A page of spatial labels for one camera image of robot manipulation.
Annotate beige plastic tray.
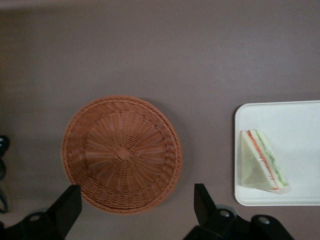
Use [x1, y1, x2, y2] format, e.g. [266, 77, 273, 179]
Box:
[233, 99, 320, 207]

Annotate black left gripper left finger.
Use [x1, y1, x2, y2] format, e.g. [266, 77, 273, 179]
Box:
[0, 184, 83, 240]

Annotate black power cable with plug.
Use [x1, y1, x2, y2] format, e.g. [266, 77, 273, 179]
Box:
[0, 134, 11, 215]

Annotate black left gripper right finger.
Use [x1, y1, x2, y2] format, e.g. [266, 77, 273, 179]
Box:
[183, 183, 295, 240]

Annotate triangle sandwich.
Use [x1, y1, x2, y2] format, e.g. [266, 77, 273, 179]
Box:
[239, 128, 293, 196]

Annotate brown wicker basket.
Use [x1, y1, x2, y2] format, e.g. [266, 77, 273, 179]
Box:
[60, 94, 183, 216]

